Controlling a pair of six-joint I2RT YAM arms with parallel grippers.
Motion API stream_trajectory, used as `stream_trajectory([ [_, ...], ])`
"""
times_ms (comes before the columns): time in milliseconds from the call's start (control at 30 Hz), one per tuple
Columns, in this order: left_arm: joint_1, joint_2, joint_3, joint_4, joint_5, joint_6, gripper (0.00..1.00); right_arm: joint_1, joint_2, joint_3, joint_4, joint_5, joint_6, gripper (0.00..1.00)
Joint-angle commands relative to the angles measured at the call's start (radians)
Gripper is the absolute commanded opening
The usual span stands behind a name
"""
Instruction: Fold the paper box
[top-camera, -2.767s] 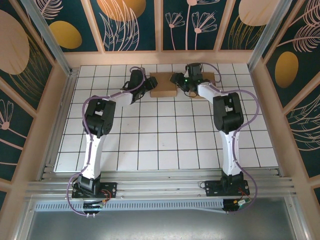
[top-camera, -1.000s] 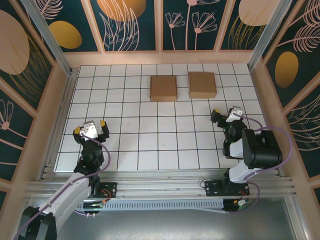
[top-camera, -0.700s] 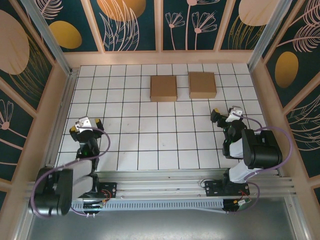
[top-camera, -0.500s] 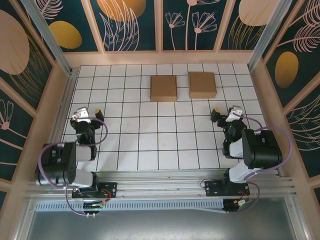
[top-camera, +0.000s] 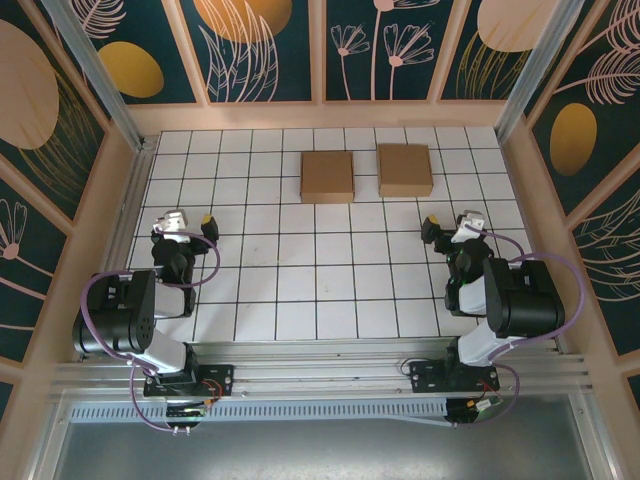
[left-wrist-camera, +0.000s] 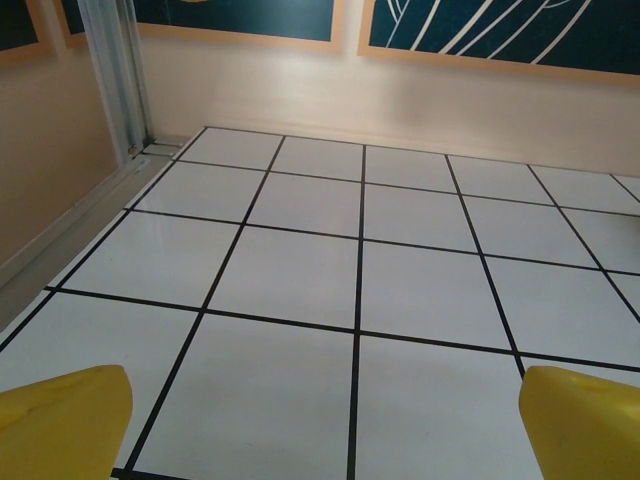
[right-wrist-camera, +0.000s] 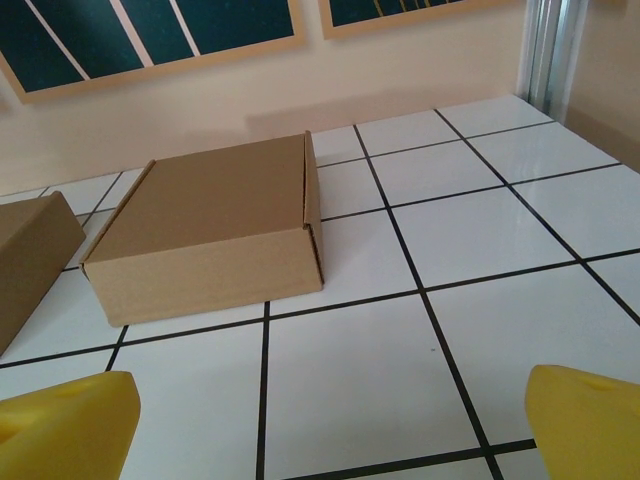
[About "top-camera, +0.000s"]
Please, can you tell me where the aluminium corner post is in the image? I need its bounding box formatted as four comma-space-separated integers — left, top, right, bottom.
39, 0, 151, 151
493, 0, 585, 146

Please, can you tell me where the yellow oval wall panel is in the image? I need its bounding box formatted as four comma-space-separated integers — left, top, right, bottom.
522, 0, 640, 221
74, 0, 209, 106

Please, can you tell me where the pink leaf wall panel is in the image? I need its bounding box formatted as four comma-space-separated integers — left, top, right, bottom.
567, 169, 640, 361

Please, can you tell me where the pink flowers wall panel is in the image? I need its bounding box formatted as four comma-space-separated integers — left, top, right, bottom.
319, 0, 456, 104

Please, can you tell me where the aluminium side rail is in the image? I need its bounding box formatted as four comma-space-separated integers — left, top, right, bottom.
74, 135, 160, 364

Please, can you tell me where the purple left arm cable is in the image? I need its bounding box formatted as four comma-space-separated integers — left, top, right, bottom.
79, 228, 222, 434

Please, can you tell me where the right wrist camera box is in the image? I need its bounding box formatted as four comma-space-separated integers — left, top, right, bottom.
451, 208, 487, 245

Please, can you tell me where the aluminium frame rail long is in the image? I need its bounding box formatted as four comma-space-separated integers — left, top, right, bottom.
47, 337, 599, 404

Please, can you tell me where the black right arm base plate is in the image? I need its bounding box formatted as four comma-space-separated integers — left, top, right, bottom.
408, 360, 501, 396

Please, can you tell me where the grey slotted cable duct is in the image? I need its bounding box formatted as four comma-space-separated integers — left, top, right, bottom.
69, 397, 449, 426

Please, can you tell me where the black controller electronics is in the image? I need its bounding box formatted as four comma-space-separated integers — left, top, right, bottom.
446, 397, 505, 426
166, 399, 214, 425

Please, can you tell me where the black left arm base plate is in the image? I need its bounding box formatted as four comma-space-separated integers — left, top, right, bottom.
143, 364, 236, 400

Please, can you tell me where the brown cardboard box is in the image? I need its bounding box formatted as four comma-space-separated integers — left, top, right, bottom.
299, 151, 355, 205
377, 143, 434, 199

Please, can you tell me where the orange circle wall panel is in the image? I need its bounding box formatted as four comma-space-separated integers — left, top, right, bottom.
167, 0, 321, 106

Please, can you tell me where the single pink flower wall panel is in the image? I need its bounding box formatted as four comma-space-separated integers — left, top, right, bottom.
0, 152, 76, 369

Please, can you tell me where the grey metal tray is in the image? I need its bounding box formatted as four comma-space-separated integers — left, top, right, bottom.
29, 392, 619, 480

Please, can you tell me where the peach circle wall panel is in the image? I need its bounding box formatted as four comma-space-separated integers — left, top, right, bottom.
437, 0, 549, 104
0, 0, 114, 236

